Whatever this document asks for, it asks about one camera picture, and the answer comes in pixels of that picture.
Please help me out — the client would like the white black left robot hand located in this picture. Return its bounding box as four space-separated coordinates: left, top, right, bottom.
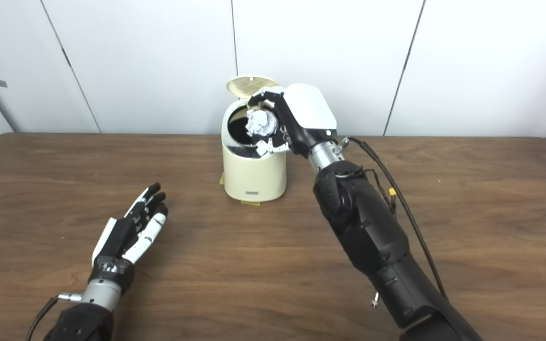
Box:
91 182 169 295

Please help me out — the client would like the cream round bin lid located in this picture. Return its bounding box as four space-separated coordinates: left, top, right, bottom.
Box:
226 75 279 100

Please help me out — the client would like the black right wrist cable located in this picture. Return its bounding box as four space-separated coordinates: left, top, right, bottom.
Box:
338 136 448 300

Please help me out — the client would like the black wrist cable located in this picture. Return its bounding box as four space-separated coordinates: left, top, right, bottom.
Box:
26 293 84 341
338 136 448 300

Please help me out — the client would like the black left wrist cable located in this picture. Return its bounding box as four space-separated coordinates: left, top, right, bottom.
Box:
26 293 84 341

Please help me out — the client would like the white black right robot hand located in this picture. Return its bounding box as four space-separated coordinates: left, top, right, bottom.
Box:
247 83 340 159

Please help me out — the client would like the white paper ball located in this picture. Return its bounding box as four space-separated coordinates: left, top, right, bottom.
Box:
246 109 279 138

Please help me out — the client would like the cream-colored plastic bin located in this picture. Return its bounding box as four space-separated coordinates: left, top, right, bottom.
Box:
221 97 288 203

